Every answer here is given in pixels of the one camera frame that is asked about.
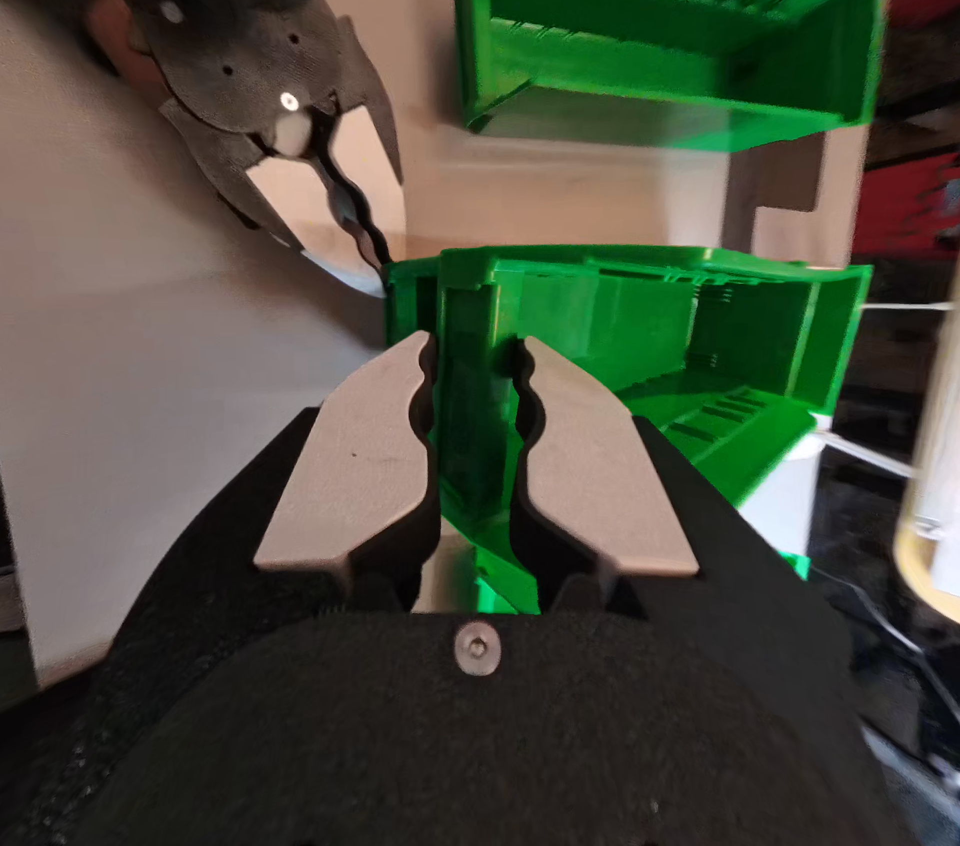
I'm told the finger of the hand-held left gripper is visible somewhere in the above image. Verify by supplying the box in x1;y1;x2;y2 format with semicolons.
318;104;408;260
243;113;391;298

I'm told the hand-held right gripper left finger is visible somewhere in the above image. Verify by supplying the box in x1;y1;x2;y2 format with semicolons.
252;330;444;613

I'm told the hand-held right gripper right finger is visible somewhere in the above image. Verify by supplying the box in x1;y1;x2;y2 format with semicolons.
508;335;702;611

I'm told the person's left hand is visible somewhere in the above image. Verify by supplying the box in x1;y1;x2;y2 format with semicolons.
84;0;165;88

